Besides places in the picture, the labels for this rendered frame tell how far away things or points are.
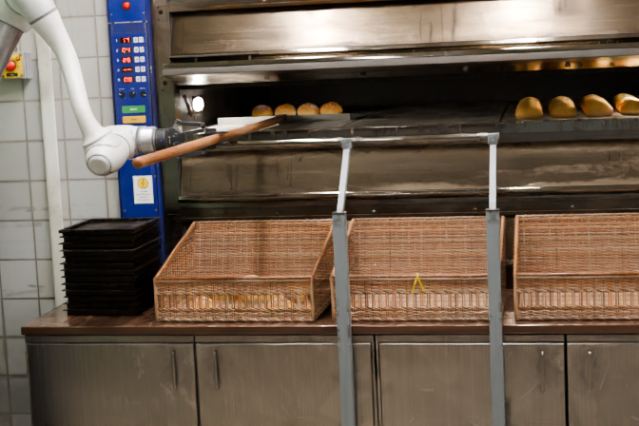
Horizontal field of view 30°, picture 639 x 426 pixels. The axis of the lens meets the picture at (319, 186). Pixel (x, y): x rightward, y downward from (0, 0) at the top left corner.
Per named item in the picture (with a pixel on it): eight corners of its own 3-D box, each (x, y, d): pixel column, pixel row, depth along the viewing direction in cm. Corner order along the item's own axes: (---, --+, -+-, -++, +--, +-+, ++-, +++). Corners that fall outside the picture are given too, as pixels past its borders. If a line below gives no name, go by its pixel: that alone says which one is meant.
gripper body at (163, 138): (160, 125, 393) (186, 125, 391) (161, 151, 394) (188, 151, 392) (152, 127, 386) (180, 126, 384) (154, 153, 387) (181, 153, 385)
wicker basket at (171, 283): (196, 293, 449) (191, 220, 445) (343, 292, 437) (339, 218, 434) (152, 322, 401) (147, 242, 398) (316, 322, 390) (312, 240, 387)
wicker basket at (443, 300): (353, 291, 437) (350, 217, 434) (509, 290, 426) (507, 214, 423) (329, 322, 390) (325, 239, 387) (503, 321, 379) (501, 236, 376)
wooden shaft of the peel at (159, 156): (142, 168, 308) (141, 157, 308) (131, 169, 308) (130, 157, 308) (281, 123, 475) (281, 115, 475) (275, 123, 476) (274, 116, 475)
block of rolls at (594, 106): (517, 109, 495) (516, 96, 494) (636, 106, 486) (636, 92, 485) (514, 119, 435) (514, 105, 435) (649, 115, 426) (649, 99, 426)
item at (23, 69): (8, 79, 453) (6, 52, 452) (32, 78, 451) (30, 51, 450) (-1, 80, 446) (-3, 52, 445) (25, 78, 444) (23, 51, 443)
